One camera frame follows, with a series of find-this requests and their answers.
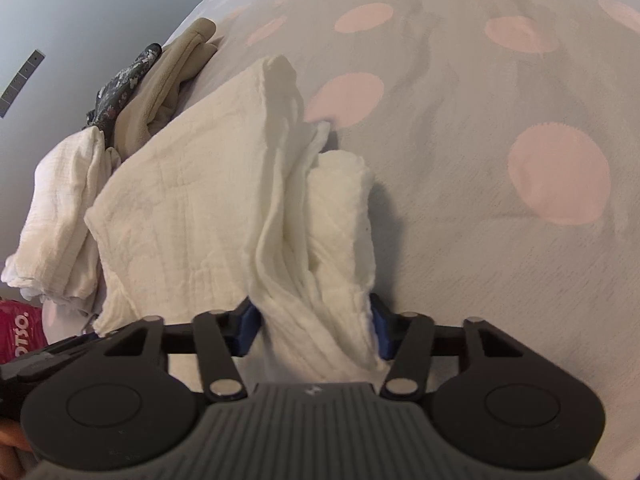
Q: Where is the folded white garment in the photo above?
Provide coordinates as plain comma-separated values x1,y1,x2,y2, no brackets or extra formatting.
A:
1,127,120,310

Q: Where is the white crinkled cotton garment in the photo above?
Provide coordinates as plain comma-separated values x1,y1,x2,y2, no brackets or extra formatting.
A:
86,56,387,385

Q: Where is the grey wall air vent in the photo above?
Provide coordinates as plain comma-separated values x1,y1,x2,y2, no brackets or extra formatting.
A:
0,50,46,118

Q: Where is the dark floral garment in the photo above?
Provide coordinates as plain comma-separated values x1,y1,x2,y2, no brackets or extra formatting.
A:
87,44,163,134

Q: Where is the red printed bag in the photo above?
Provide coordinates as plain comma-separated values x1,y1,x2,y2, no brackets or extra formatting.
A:
0,300,48,364

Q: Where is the polka dot bed sheet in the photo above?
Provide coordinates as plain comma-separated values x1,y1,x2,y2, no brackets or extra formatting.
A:
173,0,639,479

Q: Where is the tan folded garment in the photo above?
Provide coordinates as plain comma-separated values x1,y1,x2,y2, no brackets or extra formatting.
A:
113,18,217,160

